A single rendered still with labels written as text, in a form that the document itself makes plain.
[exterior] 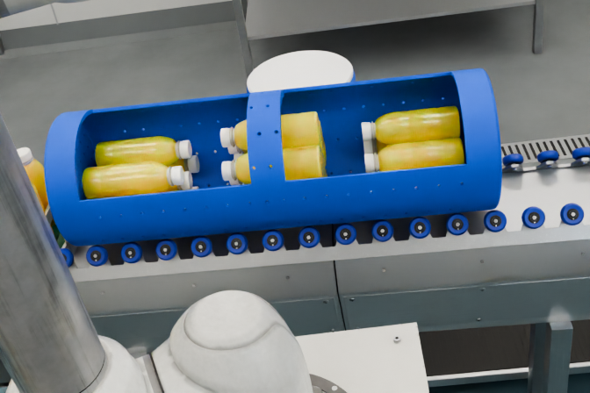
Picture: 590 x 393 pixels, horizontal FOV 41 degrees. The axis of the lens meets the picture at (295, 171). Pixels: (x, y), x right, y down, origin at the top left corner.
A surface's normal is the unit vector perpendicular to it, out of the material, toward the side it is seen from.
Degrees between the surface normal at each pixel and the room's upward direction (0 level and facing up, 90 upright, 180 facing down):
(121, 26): 76
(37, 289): 91
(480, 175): 85
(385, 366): 2
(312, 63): 0
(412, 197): 99
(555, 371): 90
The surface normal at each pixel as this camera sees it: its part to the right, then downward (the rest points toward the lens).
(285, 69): -0.14, -0.81
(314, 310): 0.02, 0.81
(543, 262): -0.07, 0.27
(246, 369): 0.29, 0.00
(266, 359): 0.57, -0.06
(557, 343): -0.03, 0.58
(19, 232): 0.80, 0.25
